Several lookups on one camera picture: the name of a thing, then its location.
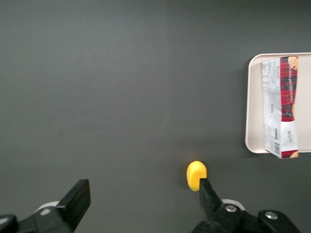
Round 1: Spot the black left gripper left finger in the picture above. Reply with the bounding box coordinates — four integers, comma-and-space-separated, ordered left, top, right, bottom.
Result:
19, 179, 91, 233

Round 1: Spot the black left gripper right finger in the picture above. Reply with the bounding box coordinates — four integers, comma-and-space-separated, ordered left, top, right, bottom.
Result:
191, 178, 262, 233

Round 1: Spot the red tartan cookie box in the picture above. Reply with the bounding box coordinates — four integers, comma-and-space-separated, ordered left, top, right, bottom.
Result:
261, 55, 299, 159

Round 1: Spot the pale pink plastic tray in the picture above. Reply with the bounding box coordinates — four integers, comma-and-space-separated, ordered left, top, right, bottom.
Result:
244, 52, 311, 154

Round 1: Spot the yellow lemon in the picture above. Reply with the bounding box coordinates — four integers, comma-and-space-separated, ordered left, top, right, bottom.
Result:
186, 160, 208, 192

